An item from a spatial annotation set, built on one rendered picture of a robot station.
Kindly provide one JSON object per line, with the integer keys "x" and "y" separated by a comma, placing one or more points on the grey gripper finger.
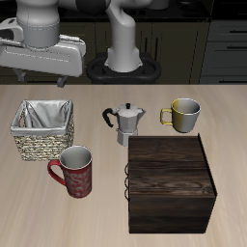
{"x": 62, "y": 82}
{"x": 20, "y": 76}

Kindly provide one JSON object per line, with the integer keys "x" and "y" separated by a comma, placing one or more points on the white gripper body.
{"x": 41, "y": 59}

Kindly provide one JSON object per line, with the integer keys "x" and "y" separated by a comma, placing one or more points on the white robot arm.
{"x": 123, "y": 41}

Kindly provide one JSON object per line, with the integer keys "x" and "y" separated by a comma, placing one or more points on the woven basket with white liner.
{"x": 45, "y": 141}

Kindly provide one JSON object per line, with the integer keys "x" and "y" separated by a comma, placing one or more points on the red patterned mug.
{"x": 78, "y": 180}

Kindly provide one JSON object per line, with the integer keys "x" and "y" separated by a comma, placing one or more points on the yellow and white mug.
{"x": 186, "y": 120}

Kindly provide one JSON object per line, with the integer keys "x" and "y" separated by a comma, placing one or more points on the silver moka pot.
{"x": 128, "y": 123}

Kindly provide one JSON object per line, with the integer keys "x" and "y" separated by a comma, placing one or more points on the dark kitchen cupboards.
{"x": 180, "y": 48}

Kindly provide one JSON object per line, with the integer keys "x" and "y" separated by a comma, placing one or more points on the dark wooden cabinet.
{"x": 167, "y": 183}

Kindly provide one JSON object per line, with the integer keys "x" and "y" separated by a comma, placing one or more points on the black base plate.
{"x": 151, "y": 71}

